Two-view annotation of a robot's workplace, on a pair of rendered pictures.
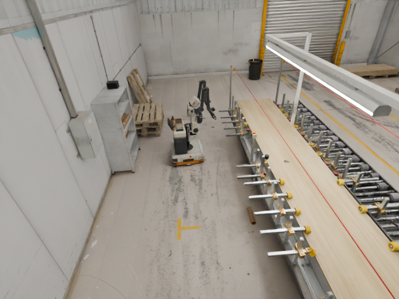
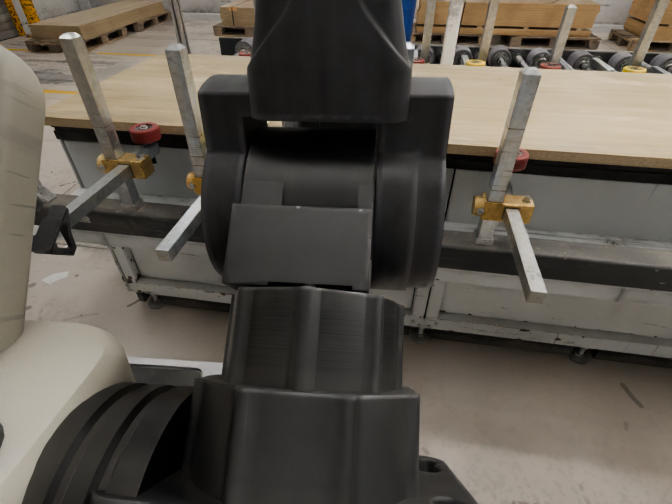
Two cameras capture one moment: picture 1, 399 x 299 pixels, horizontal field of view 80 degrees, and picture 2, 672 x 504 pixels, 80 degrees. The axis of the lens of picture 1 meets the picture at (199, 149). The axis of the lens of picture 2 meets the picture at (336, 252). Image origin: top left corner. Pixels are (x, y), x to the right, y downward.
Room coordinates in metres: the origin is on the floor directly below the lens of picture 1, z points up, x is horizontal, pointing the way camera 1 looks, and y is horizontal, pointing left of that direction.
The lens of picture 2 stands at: (4.06, 0.09, 1.34)
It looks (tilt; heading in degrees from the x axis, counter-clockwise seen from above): 39 degrees down; 281
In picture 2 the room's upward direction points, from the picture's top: straight up
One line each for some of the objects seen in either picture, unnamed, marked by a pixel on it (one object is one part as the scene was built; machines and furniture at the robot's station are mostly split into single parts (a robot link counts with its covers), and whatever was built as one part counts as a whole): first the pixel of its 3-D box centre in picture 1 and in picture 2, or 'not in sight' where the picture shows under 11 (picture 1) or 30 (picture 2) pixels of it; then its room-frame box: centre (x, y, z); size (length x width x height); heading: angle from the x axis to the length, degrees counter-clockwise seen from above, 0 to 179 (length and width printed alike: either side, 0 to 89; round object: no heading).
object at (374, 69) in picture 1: (361, 70); (106, 17); (9.12, -6.39, 0.23); 2.41 x 0.77 x 0.17; 94
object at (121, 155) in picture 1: (119, 130); not in sight; (4.27, 1.60, 0.78); 0.90 x 0.45 x 1.55; 2
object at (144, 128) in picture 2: not in sight; (149, 144); (4.81, -0.88, 0.85); 0.08 x 0.08 x 0.11
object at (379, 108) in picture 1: (304, 64); not in sight; (2.62, -1.19, 2.34); 2.40 x 0.12 x 0.08; 2
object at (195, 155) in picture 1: (186, 151); not in sight; (4.27, 0.28, 0.16); 0.67 x 0.64 x 0.25; 97
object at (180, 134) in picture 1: (180, 135); not in sight; (4.26, 0.37, 0.59); 0.55 x 0.34 x 0.83; 7
